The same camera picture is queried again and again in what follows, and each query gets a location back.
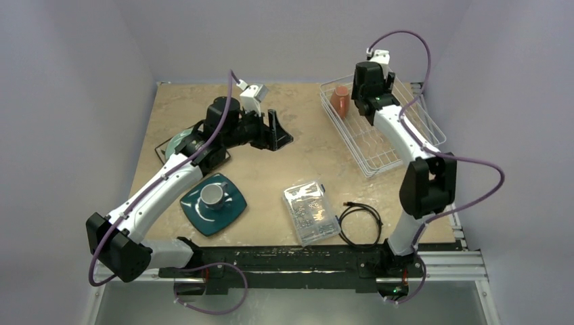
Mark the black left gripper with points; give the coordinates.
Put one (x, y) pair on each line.
(278, 137)

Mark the pink floral mug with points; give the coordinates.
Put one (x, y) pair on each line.
(340, 101)

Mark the grey coffee mug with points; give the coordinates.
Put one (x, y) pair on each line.
(212, 196)

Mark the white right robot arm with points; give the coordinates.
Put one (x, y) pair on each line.
(429, 183)

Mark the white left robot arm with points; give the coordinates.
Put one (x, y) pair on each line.
(116, 239)

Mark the clear plastic screw box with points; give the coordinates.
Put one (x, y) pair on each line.
(312, 214)

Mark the light blue flower plate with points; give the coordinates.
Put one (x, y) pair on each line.
(177, 143)

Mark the teal square plate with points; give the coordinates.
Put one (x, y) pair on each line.
(210, 222)

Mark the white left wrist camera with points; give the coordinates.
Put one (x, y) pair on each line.
(252, 95)

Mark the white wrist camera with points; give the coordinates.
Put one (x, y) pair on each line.
(379, 56)
(252, 95)

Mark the white wire dish rack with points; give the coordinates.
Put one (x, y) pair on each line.
(371, 150)

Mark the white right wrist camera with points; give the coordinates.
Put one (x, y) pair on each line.
(379, 56)

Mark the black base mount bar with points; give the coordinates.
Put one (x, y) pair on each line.
(324, 267)

